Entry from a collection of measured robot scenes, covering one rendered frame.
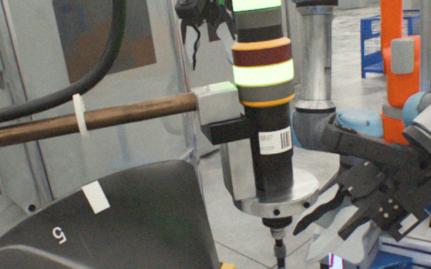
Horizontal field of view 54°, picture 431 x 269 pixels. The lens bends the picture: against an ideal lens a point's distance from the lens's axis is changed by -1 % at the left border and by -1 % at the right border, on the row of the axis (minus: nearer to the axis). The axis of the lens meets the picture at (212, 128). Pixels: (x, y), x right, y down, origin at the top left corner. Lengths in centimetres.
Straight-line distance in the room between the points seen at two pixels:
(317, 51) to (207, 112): 94
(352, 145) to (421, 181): 11
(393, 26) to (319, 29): 331
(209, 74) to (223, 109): 410
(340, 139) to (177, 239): 22
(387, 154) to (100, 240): 34
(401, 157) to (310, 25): 73
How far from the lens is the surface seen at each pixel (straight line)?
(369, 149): 54
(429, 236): 128
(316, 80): 123
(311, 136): 124
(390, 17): 450
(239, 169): 32
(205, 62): 436
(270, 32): 31
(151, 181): 47
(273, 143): 32
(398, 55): 422
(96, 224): 45
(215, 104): 30
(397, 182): 57
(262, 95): 31
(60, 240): 45
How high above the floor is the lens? 162
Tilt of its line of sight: 17 degrees down
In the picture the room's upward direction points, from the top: 8 degrees counter-clockwise
